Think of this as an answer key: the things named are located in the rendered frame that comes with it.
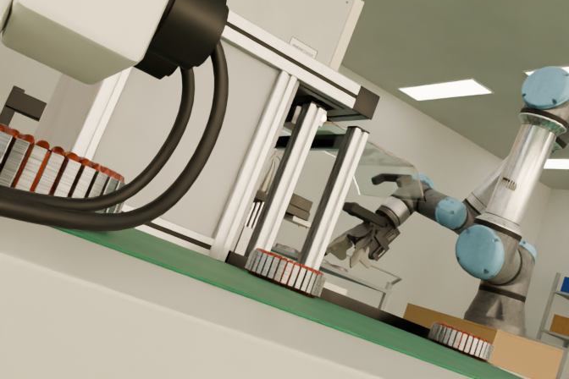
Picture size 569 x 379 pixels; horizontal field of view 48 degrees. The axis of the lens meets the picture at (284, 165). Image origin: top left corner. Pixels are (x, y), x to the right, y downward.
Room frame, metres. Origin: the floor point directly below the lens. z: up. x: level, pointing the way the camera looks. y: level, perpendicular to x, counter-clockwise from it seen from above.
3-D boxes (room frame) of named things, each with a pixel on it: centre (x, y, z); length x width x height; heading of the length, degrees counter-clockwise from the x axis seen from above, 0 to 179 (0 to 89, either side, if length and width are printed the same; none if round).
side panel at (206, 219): (0.96, 0.16, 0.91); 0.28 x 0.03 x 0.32; 116
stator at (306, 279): (0.90, -0.06, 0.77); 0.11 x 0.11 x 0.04
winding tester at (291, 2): (1.30, 0.24, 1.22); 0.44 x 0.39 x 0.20; 26
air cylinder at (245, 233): (1.26, 0.02, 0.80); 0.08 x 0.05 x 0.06; 26
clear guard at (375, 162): (1.32, -0.10, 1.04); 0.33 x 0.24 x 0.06; 116
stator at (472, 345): (1.16, -0.41, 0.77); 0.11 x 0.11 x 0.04
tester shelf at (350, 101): (1.29, 0.23, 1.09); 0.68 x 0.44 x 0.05; 26
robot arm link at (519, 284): (1.61, -0.62, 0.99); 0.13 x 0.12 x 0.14; 135
